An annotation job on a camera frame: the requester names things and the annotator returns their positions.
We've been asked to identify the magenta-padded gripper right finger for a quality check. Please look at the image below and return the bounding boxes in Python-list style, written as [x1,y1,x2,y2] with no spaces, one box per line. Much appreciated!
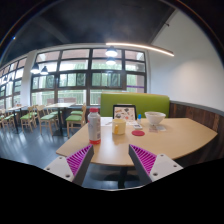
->
[128,143,184,186]

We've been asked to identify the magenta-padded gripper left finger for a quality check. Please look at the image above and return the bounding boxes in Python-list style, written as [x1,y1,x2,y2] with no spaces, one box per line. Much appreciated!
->
[43,144,95,187]

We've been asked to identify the clear bottle with red cap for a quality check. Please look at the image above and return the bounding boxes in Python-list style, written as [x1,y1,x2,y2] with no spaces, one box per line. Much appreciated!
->
[87,107,102,145]

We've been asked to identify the paper receipt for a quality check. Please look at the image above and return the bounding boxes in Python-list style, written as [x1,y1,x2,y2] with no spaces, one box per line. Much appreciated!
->
[148,124,167,133]

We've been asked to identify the flat round red coaster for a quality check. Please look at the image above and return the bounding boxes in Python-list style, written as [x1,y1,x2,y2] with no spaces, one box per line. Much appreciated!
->
[131,129,146,137]

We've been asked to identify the white bowl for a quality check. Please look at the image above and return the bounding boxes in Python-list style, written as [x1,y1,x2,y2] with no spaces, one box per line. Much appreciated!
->
[144,111,167,127]

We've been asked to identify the wooden chairs with green seats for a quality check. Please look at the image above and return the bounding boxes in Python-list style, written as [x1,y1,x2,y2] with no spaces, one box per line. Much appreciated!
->
[0,103,88,139]

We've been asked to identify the yellow mug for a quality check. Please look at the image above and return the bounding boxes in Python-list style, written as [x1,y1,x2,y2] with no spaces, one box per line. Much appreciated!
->
[111,118,128,136]

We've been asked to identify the wooden dining table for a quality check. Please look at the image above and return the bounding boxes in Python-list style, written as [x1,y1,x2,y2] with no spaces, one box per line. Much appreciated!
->
[7,105,30,135]
[43,102,76,137]

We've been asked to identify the green upholstered bench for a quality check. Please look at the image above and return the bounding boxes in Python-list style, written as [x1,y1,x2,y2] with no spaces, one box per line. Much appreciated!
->
[100,92,171,119]

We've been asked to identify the black-framed tablet with stickers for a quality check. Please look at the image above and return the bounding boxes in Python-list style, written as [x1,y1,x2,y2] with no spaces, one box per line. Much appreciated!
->
[112,104,138,122]

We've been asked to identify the curved linear ceiling light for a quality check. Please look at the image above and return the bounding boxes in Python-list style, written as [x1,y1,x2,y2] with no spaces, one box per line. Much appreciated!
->
[105,41,176,58]

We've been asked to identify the black pendant ceiling lamps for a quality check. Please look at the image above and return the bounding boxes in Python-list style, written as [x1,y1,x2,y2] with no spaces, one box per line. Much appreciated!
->
[29,46,120,76]

